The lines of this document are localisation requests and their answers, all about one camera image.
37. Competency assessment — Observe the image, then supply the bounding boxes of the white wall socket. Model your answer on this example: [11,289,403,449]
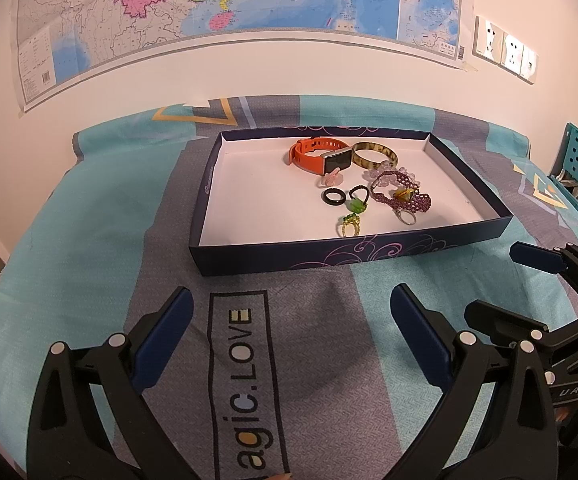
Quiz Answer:
[501,30,526,72]
[519,45,540,81]
[473,16,507,61]

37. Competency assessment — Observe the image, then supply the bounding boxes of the colourful wall map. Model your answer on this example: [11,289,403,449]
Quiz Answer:
[16,0,467,113]

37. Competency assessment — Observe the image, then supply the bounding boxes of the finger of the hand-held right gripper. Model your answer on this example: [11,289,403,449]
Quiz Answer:
[510,241,578,306]
[464,299,578,361]

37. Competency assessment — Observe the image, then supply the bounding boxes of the clear crystal bead bracelet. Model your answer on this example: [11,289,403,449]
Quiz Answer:
[364,160,420,186]

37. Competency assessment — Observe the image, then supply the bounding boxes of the tortoiseshell bangle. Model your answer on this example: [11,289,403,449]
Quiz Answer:
[351,142,398,170]

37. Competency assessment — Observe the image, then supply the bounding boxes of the teal and grey printed sheet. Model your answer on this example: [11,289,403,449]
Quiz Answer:
[0,94,578,480]

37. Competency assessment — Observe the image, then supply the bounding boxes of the purple beaded bracelet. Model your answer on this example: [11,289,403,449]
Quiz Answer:
[370,170,432,211]

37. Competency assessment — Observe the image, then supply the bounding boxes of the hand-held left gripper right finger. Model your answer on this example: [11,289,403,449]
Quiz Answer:
[390,283,557,480]

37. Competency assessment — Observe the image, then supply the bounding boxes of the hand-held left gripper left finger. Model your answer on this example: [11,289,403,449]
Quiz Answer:
[26,286,194,480]

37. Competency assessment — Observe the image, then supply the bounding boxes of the orange smart band watch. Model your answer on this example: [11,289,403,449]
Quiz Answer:
[284,137,352,173]

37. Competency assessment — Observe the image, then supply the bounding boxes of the dark blue cardboard box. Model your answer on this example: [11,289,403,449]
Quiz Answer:
[189,128,514,277]

